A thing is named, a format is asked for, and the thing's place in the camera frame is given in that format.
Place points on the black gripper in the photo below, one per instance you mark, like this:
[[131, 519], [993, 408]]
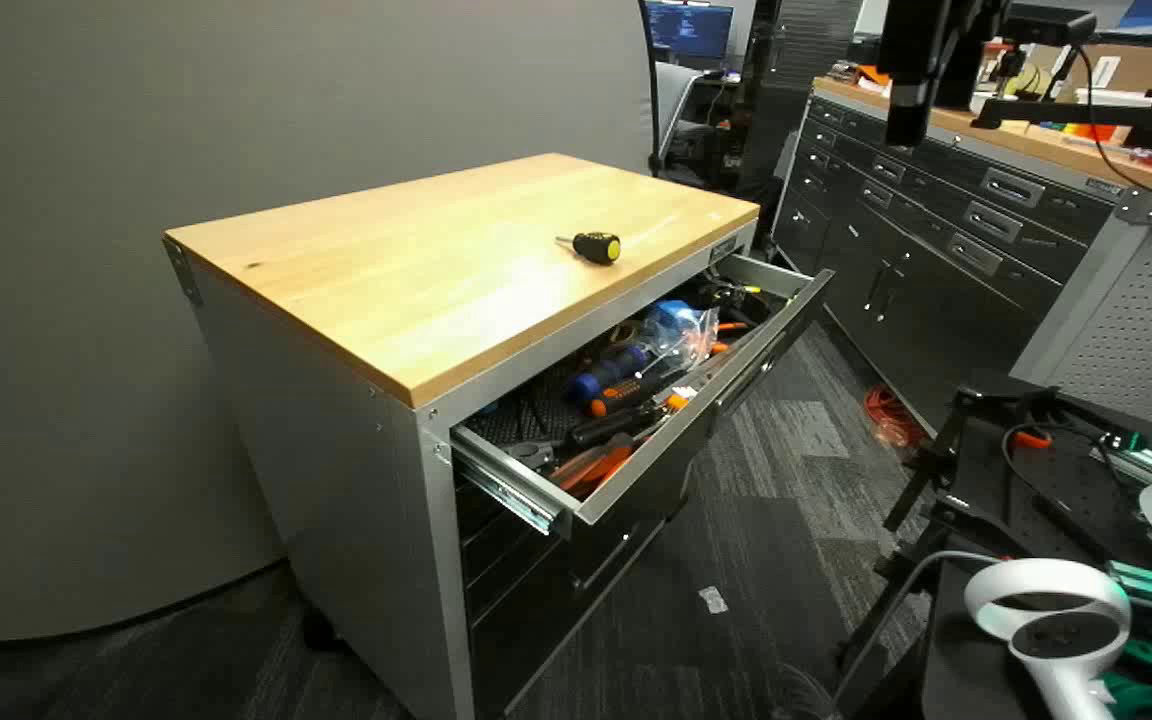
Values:
[[929, 21]]

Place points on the stubby black yellow screwdriver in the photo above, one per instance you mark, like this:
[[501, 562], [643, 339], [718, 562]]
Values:
[[595, 244]]

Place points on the grey metal tool drawer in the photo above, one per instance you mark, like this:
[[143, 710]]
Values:
[[683, 426]]

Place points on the black screwdriver with orange accents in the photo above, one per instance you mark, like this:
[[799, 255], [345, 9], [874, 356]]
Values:
[[648, 384]]

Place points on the black horizontal mounting bar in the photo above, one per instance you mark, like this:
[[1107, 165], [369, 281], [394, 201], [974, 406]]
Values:
[[1070, 115]]

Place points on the brown cardboard box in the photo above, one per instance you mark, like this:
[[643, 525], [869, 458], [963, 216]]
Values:
[[1117, 69]]

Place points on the black office chair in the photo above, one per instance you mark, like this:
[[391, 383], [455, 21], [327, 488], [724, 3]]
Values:
[[720, 123]]

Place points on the blue storage bin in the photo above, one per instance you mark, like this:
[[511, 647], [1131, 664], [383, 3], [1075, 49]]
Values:
[[693, 25]]

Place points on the grey perforated metal panel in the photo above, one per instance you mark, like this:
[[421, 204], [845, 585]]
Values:
[[1137, 323]]

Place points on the orange red hand tool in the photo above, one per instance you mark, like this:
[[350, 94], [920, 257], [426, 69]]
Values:
[[890, 423]]

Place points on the green metal tube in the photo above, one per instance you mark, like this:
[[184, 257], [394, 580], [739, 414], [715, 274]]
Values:
[[1137, 458]]

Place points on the black tripod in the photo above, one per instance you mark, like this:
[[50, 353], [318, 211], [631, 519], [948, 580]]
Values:
[[929, 522]]

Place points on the white paper scrap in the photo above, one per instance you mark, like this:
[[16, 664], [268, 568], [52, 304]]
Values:
[[715, 602]]

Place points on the grey cabinet with wooden top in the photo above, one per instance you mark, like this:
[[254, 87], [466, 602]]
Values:
[[403, 281]]

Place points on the white VR controller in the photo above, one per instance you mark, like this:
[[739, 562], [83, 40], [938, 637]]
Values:
[[1051, 652]]

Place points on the black cabinet castor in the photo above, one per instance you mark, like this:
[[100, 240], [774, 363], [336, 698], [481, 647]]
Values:
[[320, 629]]

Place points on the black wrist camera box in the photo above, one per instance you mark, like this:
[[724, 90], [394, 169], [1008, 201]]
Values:
[[1051, 21]]

